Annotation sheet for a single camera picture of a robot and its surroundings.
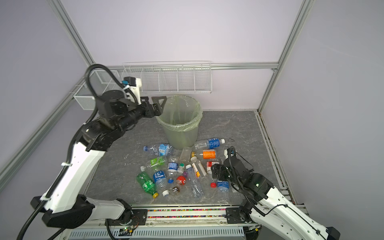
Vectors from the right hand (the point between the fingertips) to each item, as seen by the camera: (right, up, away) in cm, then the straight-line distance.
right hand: (218, 168), depth 74 cm
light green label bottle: (-36, -1, +13) cm, 38 cm away
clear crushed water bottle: (-10, -12, +3) cm, 16 cm away
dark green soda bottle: (-37, -10, +6) cm, 39 cm away
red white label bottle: (-3, -1, +16) cm, 16 cm away
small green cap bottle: (-20, -4, +13) cm, 24 cm away
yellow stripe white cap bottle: (-10, -3, +14) cm, 17 cm away
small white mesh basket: (-75, +52, +28) cm, 95 cm away
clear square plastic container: (-18, +2, +23) cm, 29 cm away
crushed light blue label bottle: (-33, +6, +20) cm, 39 cm away
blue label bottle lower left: (-31, -8, +8) cm, 33 cm away
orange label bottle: (-3, +4, +18) cm, 18 cm away
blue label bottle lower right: (+3, -15, +6) cm, 16 cm away
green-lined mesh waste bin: (-22, +26, +32) cm, 47 cm away
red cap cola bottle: (-19, -9, +7) cm, 23 cm away
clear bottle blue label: (-3, +10, +21) cm, 23 cm away
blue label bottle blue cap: (-25, -3, +11) cm, 27 cm away
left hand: (-26, +31, -15) cm, 44 cm away
